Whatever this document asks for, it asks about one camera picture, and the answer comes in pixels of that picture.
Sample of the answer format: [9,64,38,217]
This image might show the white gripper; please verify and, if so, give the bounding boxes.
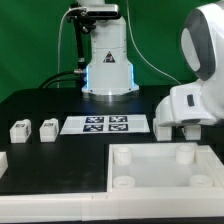
[155,96,203,128]

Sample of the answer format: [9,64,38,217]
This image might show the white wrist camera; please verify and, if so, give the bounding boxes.
[170,80,224,125]

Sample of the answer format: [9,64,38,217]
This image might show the white L-shaped fence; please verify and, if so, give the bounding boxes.
[0,151,224,223]

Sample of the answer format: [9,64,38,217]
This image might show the black camera stand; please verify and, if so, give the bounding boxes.
[73,16,89,73]

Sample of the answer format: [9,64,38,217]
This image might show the black camera on mount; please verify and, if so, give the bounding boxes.
[69,4,120,20]

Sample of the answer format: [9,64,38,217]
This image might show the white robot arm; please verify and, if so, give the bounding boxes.
[77,0,224,127]

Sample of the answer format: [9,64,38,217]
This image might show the white square tabletop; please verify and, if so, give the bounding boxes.
[107,143,224,192]

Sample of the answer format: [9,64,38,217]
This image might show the white sheet with tags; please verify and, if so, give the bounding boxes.
[61,115,150,135]

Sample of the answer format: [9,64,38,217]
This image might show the white cable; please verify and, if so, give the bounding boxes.
[56,7,80,89]

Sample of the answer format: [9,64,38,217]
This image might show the black cables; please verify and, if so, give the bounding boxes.
[38,70,88,90]

